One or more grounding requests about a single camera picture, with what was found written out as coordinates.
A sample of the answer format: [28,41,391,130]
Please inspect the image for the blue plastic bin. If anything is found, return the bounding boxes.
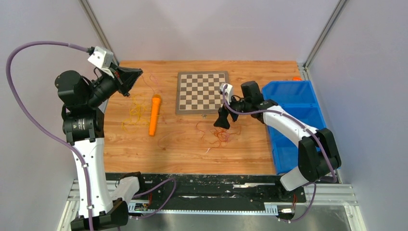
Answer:
[262,81,326,175]

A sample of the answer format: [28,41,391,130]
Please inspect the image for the yellow cable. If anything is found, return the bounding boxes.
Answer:
[122,93,164,134]

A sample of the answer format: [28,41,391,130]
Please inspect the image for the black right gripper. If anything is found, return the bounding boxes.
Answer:
[214,92,251,129]

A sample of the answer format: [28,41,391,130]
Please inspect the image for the wooden chessboard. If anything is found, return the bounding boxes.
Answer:
[176,71,230,115]

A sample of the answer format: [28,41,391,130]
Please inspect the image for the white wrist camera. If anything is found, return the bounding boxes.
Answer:
[88,46,114,69]
[219,83,233,101]

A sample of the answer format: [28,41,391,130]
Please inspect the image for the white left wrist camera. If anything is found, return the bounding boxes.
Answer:
[88,46,114,69]

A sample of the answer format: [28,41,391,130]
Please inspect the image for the aluminium frame post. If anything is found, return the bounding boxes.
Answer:
[78,0,113,51]
[303,0,349,70]

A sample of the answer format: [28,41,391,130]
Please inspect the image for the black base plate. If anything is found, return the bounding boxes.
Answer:
[106,173,340,211]

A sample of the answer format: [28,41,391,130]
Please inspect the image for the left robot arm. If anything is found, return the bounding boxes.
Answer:
[55,64,147,231]

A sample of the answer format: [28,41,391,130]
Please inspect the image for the orange plastic carrot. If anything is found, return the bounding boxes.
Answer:
[148,94,162,137]

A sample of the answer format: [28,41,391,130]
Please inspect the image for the white slotted cable duct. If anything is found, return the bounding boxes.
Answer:
[127,203,279,216]

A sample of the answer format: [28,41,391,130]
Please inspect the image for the left aluminium frame post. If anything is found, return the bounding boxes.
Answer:
[78,0,113,51]

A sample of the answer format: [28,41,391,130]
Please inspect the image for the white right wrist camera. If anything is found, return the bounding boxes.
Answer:
[219,83,233,101]

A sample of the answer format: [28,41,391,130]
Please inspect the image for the pink cable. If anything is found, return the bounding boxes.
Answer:
[140,72,179,151]

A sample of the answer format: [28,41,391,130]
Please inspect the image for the orange cable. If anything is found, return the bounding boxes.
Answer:
[195,121,242,150]

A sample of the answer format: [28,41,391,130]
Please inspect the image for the right aluminium frame post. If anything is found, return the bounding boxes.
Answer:
[303,0,349,70]

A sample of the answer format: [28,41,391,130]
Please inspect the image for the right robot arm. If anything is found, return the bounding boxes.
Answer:
[214,81,342,201]

